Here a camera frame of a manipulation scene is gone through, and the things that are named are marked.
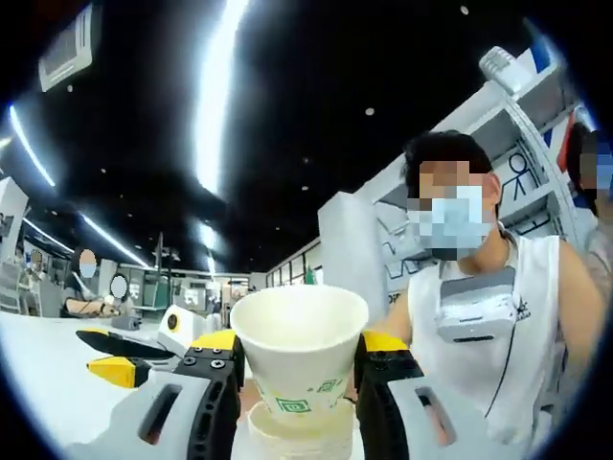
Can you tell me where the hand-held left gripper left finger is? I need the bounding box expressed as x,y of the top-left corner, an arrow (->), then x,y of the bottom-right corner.
61,330 -> 248,460

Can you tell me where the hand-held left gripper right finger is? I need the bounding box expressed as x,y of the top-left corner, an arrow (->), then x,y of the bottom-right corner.
353,330 -> 486,460

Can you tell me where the stack of nested paper cups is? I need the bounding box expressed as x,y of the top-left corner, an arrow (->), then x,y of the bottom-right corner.
231,396 -> 359,460

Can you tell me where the white paper cup green print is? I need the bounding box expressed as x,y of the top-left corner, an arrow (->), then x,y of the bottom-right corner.
229,285 -> 371,419

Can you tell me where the black tripod stand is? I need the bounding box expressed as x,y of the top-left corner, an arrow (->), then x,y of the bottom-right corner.
152,231 -> 182,309

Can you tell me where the person's white sleeveless shirt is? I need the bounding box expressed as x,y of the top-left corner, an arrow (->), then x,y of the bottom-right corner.
405,233 -> 577,448

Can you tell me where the short ceiling light strip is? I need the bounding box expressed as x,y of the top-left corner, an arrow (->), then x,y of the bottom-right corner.
199,223 -> 217,278

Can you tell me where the grey worn chest device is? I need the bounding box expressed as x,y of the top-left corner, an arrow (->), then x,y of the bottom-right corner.
437,266 -> 519,345

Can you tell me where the white angled partition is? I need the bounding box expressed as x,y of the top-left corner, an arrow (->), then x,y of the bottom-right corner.
317,191 -> 409,333

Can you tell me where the long curved ceiling light strip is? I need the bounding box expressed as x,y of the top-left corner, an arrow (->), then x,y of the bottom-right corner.
193,0 -> 251,196

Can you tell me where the person's head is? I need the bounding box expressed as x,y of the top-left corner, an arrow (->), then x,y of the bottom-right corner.
401,129 -> 505,264

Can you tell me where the ceiling air conditioner unit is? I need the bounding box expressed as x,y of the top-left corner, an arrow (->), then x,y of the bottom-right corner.
36,3 -> 94,94

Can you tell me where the black chest device cable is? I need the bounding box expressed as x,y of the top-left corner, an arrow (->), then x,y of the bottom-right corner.
483,319 -> 519,419

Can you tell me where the white wall unit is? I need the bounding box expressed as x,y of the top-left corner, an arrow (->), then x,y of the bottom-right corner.
478,44 -> 529,96

